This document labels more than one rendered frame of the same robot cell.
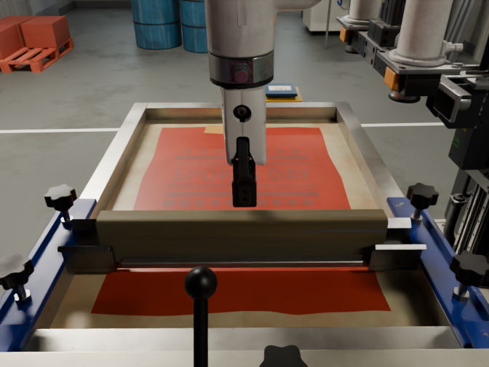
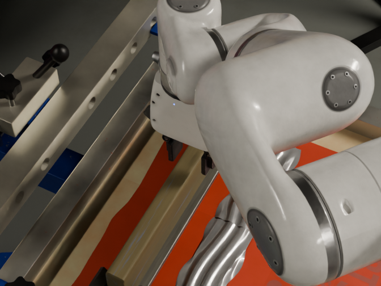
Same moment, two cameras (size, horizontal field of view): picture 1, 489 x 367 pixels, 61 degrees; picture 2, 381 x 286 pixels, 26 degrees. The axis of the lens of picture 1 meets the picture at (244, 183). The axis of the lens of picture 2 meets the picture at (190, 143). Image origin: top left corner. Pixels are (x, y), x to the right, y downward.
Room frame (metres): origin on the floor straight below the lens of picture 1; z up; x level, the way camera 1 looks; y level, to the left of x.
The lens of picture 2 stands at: (0.80, -0.61, 2.04)
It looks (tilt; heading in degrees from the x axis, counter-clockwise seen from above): 53 degrees down; 118
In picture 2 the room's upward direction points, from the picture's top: straight up
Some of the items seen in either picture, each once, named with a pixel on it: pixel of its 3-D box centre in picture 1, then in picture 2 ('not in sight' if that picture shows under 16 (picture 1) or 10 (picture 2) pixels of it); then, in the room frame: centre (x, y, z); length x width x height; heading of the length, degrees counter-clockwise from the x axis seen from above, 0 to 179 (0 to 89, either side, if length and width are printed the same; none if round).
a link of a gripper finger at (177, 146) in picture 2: (244, 190); (167, 136); (0.45, 0.00, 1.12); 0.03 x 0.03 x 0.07; 0
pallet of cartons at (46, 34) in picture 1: (22, 41); not in sight; (5.11, 2.64, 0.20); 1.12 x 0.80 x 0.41; 2
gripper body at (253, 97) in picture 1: (242, 111); (190, 101); (0.48, 0.00, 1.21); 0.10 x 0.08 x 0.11; 0
